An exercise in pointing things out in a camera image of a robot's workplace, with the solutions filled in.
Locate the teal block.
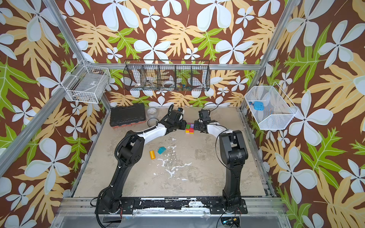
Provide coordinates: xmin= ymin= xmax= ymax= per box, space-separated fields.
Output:
xmin=158 ymin=147 xmax=166 ymax=154

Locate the orange supermarket block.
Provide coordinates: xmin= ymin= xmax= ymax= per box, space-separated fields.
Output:
xmin=149 ymin=151 xmax=156 ymax=160

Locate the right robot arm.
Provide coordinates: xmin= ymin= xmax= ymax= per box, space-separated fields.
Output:
xmin=194 ymin=120 xmax=249 ymax=214

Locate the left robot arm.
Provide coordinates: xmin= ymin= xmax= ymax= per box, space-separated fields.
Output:
xmin=95 ymin=105 xmax=186 ymax=215

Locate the clear plastic cup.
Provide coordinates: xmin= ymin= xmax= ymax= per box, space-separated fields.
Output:
xmin=146 ymin=107 xmax=158 ymax=119

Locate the black tool case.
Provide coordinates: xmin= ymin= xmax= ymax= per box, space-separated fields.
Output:
xmin=110 ymin=104 xmax=146 ymax=127

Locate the blue object in basket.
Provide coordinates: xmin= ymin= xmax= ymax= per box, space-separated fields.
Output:
xmin=253 ymin=101 xmax=265 ymax=111

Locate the white mesh basket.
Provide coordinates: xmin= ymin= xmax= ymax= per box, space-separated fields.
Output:
xmin=245 ymin=85 xmax=298 ymax=131

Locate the black wire basket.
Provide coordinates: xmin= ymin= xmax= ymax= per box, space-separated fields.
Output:
xmin=122 ymin=59 xmax=211 ymax=92

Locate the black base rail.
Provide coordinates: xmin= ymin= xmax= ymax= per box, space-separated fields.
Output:
xmin=95 ymin=196 xmax=248 ymax=215

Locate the white wire basket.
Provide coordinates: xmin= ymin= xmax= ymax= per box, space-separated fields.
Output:
xmin=62 ymin=60 xmax=111 ymax=104

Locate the aluminium frame structure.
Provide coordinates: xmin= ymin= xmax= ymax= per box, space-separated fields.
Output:
xmin=0 ymin=0 xmax=303 ymax=228

